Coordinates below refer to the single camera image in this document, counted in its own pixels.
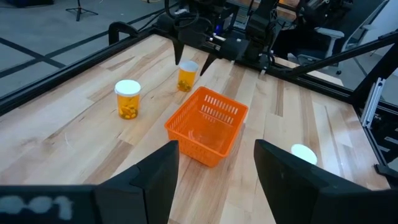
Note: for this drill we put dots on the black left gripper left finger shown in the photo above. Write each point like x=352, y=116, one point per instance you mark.
x=149, y=186

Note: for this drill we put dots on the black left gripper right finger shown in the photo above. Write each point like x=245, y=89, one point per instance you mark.
x=292, y=186

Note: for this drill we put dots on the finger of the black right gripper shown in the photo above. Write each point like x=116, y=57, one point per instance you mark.
x=207, y=63
x=178, y=51

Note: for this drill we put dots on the amber pill bottle white cap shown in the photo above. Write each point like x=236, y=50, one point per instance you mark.
x=127, y=101
x=306, y=153
x=187, y=77

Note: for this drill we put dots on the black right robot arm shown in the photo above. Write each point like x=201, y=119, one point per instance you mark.
x=259, y=31

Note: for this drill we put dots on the orange plastic basket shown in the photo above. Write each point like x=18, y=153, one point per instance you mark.
x=206, y=124

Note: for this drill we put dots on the black table clamp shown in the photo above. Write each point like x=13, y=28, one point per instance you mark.
x=119, y=26

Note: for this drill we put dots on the black tripod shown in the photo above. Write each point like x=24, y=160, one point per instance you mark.
x=79, y=11

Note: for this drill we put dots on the silver aluminium extrusion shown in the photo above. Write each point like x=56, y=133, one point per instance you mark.
x=373, y=99

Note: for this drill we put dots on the white office chair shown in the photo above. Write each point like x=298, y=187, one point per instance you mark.
x=331, y=34

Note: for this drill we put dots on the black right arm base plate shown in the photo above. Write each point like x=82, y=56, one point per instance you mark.
x=233, y=48

